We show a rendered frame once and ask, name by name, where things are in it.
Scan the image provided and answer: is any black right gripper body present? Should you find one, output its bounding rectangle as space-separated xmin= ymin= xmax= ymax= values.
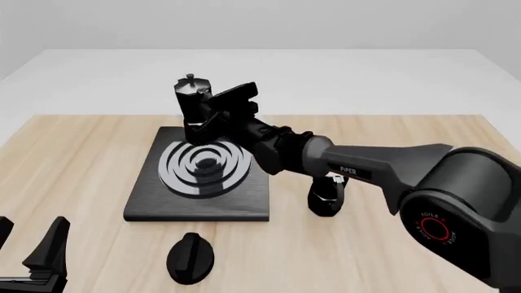
xmin=215 ymin=103 xmax=261 ymax=147

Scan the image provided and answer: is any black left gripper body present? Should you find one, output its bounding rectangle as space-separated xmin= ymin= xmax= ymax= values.
xmin=0 ymin=273 xmax=68 ymax=293

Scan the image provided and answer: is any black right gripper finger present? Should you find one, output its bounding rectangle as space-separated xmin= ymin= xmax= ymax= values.
xmin=189 ymin=114 xmax=223 ymax=135

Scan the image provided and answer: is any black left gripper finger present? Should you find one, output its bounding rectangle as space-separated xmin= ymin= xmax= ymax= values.
xmin=21 ymin=215 xmax=72 ymax=278
xmin=0 ymin=216 xmax=15 ymax=251

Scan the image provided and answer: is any flat black stove plate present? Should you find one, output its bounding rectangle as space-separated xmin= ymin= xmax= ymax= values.
xmin=123 ymin=125 xmax=271 ymax=224

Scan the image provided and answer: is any round black stove knob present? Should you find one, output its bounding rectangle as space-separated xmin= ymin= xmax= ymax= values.
xmin=166 ymin=231 xmax=216 ymax=286

